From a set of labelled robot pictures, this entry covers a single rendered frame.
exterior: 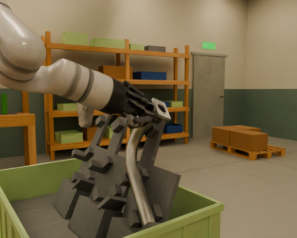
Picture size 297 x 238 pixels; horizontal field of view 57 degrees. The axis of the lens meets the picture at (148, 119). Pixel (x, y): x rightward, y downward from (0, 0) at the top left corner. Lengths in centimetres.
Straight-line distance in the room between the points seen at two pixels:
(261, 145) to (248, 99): 320
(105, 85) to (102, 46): 485
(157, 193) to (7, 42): 43
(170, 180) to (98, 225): 22
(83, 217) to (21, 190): 35
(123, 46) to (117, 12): 98
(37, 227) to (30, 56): 52
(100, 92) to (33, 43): 14
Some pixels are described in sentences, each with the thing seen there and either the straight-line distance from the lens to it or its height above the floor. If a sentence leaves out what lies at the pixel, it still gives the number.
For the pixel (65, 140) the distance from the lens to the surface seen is 518.
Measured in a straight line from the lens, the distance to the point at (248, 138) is 519.
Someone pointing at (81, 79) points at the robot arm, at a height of 124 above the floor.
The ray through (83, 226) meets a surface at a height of 87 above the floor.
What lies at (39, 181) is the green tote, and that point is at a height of 90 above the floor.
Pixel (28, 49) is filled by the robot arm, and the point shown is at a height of 129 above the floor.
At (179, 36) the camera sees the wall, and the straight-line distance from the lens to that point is 695.
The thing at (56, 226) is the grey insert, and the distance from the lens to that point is 85.
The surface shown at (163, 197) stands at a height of 99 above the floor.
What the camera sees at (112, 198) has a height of 96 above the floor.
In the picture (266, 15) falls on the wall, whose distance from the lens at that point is 825.
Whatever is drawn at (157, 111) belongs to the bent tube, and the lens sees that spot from 63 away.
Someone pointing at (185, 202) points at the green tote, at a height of 92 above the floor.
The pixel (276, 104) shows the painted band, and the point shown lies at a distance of 779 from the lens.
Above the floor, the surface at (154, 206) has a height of 97.
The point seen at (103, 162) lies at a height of 101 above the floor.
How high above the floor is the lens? 122
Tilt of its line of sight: 6 degrees down
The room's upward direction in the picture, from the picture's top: straight up
